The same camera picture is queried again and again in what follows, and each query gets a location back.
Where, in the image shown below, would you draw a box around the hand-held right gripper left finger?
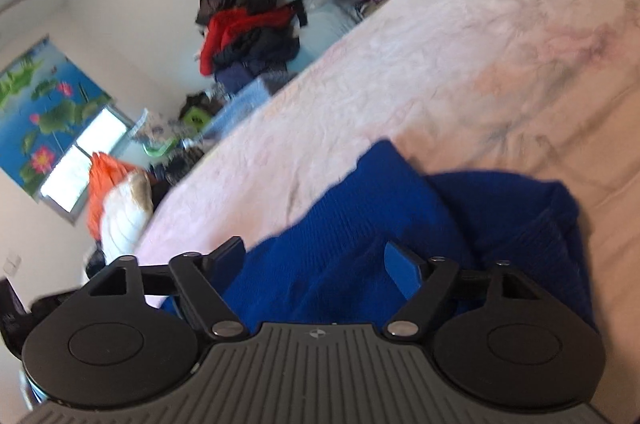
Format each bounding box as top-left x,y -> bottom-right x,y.
82,235 -> 249,341

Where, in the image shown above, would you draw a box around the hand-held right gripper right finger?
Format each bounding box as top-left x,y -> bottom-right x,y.
382,241 -> 544,340

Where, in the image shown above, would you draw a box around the blue knit sweater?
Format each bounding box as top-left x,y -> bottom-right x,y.
162,139 -> 598,336

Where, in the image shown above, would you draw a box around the pile of dark clothes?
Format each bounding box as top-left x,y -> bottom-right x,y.
195,0 -> 311,96

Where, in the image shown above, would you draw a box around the orange and white cloth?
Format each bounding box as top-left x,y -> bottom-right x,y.
99,171 -> 157,258

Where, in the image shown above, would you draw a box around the green plastic stool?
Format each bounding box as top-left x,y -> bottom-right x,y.
179,103 -> 214,128

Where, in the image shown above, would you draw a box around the light blue blanket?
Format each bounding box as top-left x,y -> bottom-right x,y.
209,79 -> 272,141

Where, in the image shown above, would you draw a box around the window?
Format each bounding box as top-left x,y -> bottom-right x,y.
38,106 -> 134,224

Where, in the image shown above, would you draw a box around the bed with pink cover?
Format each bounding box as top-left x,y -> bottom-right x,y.
135,0 -> 640,424

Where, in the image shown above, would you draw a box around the red garment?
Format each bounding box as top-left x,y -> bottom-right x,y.
199,7 -> 294,78

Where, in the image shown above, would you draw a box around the lotus flower curtain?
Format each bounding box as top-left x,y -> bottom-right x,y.
0,36 -> 114,201

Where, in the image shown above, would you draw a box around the pale blue cloth bundle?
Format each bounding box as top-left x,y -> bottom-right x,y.
294,0 -> 364,66

